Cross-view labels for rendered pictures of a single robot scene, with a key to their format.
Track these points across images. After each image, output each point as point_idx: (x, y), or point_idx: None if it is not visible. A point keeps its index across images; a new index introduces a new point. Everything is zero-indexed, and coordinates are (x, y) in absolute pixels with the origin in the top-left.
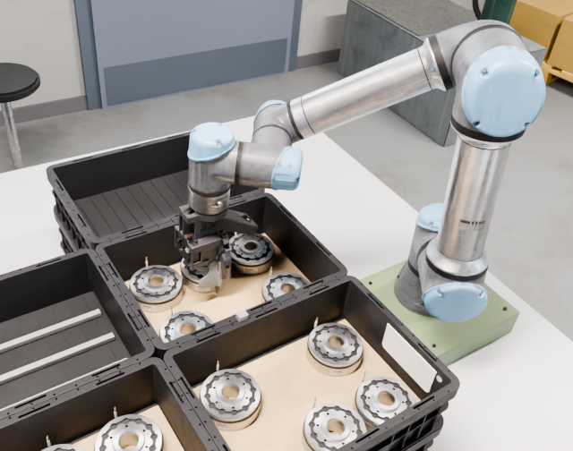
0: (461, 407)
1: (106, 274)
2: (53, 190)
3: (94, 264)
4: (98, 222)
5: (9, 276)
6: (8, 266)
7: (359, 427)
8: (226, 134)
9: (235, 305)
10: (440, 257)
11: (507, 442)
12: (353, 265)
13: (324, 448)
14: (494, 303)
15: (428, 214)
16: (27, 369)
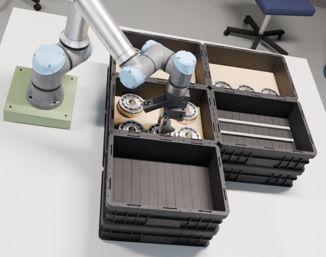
0: (77, 71)
1: (217, 126)
2: (221, 222)
3: (220, 133)
4: (197, 200)
5: (258, 146)
6: (240, 247)
7: None
8: (181, 52)
9: (154, 118)
10: (87, 37)
11: None
12: (50, 144)
13: None
14: (21, 74)
15: (58, 58)
16: (249, 134)
